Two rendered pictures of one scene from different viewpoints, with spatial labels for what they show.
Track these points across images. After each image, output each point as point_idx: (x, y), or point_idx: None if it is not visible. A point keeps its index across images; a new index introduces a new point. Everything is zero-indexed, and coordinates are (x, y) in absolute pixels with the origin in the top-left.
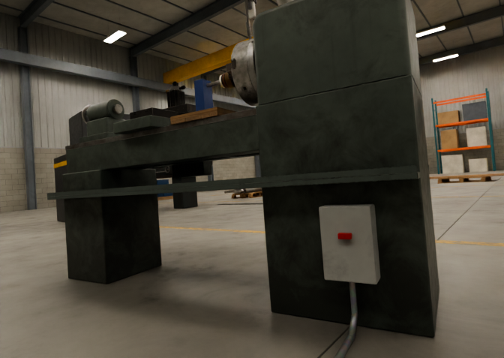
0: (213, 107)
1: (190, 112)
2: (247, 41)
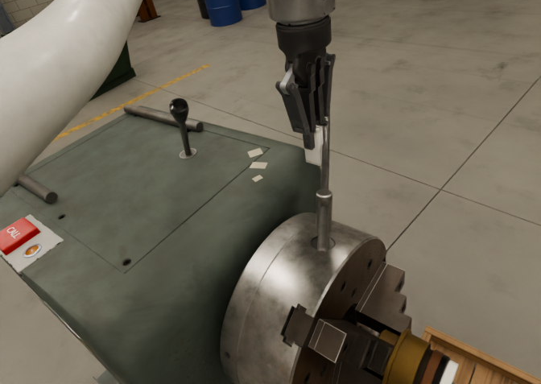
0: (437, 330)
1: (518, 369)
2: (334, 221)
